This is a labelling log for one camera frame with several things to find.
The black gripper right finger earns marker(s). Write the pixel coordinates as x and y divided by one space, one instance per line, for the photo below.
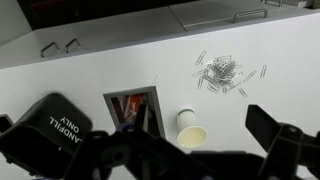
287 146

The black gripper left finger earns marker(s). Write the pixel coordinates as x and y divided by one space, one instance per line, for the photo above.
146 157

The white cabinet door with handle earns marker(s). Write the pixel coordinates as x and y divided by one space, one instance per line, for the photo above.
207 15

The grey framed counter waste slot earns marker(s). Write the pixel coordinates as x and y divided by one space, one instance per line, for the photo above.
123 107

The white paper cup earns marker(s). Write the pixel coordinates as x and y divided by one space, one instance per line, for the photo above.
190 132

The black landfill trash bin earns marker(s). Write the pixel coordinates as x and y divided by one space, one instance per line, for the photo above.
45 139

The pile of metal paper clips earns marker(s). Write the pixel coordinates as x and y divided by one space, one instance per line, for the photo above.
223 74

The grey cabinet door two handles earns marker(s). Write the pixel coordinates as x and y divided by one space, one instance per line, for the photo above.
89 36

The silver cabinet handle far right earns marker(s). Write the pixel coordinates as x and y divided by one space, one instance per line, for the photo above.
277 3

